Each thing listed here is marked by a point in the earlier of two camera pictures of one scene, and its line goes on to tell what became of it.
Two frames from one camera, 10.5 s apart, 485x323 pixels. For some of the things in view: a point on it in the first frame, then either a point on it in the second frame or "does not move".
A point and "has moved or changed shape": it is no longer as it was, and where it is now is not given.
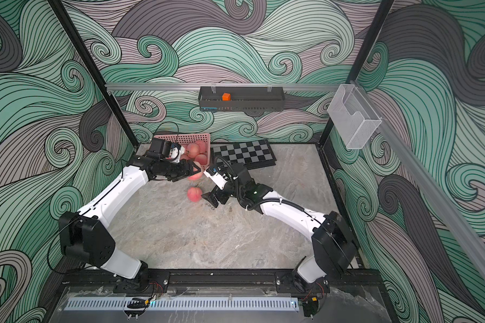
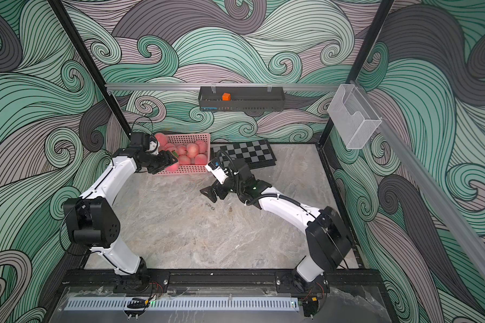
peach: [194, 194] -> [162, 139]
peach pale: [198, 176] has moved or changed shape
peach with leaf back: [201, 158] does not move
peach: [202, 146] does not move
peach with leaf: [192, 150] does not move
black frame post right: [380, 21] does not move
